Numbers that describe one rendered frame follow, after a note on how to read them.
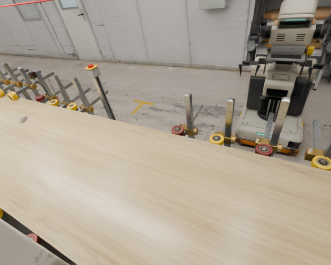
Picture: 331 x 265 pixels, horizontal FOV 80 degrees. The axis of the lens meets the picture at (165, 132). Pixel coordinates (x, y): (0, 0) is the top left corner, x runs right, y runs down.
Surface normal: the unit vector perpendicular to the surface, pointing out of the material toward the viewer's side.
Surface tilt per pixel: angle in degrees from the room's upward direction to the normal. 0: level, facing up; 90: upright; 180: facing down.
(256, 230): 0
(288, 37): 98
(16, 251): 90
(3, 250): 90
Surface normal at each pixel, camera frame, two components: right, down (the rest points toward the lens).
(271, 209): -0.15, -0.74
